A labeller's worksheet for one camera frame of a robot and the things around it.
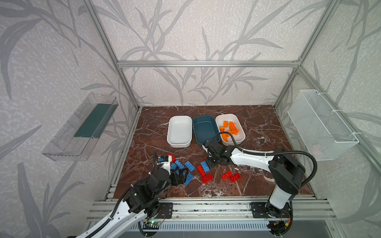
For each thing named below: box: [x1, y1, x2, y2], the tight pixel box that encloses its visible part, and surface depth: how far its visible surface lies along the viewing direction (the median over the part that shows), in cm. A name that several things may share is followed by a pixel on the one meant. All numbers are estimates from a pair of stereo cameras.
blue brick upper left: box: [174, 160, 185, 169], surface depth 90 cm
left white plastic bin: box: [166, 115, 193, 149], surface depth 107 cm
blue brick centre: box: [184, 160, 195, 172], surface depth 90 cm
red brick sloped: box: [221, 170, 233, 181], surface depth 86 cm
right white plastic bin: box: [215, 113, 246, 147], surface depth 106 cm
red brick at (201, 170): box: [196, 165, 207, 178], surface depth 88 cm
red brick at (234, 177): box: [228, 172, 242, 183], surface depth 86 cm
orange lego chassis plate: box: [227, 120, 240, 136], surface depth 104 cm
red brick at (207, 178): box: [201, 173, 214, 184], surface depth 84 cm
